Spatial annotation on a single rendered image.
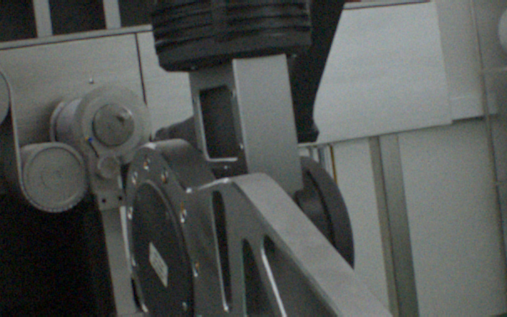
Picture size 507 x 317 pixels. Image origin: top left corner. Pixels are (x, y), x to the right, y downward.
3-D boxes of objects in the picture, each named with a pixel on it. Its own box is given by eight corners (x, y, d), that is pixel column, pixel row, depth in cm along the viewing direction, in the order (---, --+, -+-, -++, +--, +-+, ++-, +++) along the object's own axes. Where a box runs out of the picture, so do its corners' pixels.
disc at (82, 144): (79, 171, 200) (67, 90, 199) (78, 171, 201) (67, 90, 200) (156, 159, 205) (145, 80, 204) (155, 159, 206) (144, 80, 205)
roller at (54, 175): (28, 213, 197) (18, 148, 196) (9, 207, 221) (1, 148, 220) (91, 203, 201) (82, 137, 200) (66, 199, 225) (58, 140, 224)
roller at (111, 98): (86, 161, 200) (78, 98, 199) (61, 161, 224) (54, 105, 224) (147, 152, 204) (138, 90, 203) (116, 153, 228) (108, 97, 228)
